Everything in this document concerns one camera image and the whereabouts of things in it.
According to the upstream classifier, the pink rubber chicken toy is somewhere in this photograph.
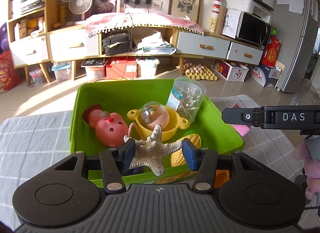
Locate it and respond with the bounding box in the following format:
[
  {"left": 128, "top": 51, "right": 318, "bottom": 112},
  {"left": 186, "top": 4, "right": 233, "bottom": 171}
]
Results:
[{"left": 82, "top": 104, "right": 136, "bottom": 148}]

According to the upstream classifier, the red cardboard box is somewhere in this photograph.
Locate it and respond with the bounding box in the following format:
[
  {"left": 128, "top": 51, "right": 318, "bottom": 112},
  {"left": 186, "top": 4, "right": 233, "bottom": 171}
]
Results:
[{"left": 105, "top": 57, "right": 137, "bottom": 80}]

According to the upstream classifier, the yellow toy corn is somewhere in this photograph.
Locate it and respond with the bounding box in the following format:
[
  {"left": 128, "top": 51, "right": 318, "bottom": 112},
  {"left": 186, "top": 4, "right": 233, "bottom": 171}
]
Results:
[{"left": 170, "top": 133, "right": 202, "bottom": 168}]

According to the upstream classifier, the silver refrigerator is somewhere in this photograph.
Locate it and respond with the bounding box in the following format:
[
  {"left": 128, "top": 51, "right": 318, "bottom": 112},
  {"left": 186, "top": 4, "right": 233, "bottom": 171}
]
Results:
[{"left": 272, "top": 0, "right": 319, "bottom": 93}]

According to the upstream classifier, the white starfish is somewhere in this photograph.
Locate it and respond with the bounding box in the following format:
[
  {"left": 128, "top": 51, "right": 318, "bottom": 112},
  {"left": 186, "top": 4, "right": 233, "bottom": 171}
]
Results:
[{"left": 129, "top": 124, "right": 183, "bottom": 176}]

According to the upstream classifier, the black microwave oven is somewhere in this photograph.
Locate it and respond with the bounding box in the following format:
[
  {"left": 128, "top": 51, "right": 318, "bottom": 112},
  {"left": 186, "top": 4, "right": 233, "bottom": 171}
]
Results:
[{"left": 222, "top": 9, "right": 272, "bottom": 47}]

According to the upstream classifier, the black bag on shelf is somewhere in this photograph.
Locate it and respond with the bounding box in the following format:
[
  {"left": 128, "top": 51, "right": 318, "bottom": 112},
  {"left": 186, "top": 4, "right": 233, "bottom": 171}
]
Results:
[{"left": 102, "top": 31, "right": 133, "bottom": 56}]

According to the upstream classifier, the white printer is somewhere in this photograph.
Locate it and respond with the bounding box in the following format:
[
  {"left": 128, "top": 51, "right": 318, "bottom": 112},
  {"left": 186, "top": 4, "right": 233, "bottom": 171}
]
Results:
[{"left": 226, "top": 0, "right": 273, "bottom": 24}]

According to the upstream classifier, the yellow egg tray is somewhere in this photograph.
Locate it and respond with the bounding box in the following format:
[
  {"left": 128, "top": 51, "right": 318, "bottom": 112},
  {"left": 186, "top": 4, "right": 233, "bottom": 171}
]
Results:
[{"left": 183, "top": 63, "right": 217, "bottom": 81}]

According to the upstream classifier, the pink lace table runner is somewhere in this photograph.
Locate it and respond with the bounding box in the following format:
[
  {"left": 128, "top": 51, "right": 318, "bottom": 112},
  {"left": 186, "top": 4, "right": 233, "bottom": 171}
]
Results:
[{"left": 84, "top": 12, "right": 204, "bottom": 36}]

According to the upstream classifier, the wooden white tv cabinet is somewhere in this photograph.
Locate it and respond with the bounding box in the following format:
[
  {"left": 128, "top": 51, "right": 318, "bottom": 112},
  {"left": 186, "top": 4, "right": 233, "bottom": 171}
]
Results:
[{"left": 7, "top": 0, "right": 263, "bottom": 68}]

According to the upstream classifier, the pink cartoon card box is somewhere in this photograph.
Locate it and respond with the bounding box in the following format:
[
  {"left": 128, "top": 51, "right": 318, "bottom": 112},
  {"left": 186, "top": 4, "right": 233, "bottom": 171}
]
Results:
[{"left": 229, "top": 102, "right": 252, "bottom": 138}]

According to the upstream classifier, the orange round plastic lid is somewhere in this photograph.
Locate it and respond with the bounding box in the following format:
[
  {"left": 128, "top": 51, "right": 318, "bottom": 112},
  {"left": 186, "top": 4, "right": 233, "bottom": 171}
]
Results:
[{"left": 214, "top": 170, "right": 229, "bottom": 188}]

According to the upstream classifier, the green plastic storage bin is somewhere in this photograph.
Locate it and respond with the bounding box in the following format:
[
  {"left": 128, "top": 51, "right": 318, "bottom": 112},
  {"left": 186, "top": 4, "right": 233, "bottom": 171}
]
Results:
[{"left": 70, "top": 80, "right": 243, "bottom": 185}]

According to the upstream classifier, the framed cartoon girl picture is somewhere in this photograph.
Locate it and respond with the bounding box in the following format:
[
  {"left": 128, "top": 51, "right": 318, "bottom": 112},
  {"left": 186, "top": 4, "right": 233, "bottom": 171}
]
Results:
[{"left": 168, "top": 0, "right": 202, "bottom": 23}]

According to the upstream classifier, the yellow toy pot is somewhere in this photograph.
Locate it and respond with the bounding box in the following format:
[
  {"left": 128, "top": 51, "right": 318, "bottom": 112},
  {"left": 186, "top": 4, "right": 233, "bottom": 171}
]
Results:
[{"left": 127, "top": 106, "right": 190, "bottom": 142}]

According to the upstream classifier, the pink clear capsule ball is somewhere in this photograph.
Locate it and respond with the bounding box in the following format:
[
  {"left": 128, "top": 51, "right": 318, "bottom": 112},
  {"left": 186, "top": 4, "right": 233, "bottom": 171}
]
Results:
[{"left": 140, "top": 101, "right": 169, "bottom": 130}]

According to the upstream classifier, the clear cotton swab jar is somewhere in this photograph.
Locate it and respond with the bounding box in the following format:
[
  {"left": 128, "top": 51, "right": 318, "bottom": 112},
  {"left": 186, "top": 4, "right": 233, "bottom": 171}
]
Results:
[{"left": 166, "top": 77, "right": 207, "bottom": 124}]

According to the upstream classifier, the grey checked tablecloth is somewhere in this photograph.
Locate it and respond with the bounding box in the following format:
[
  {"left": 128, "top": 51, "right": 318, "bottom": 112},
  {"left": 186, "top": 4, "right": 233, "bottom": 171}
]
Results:
[{"left": 0, "top": 94, "right": 308, "bottom": 231}]

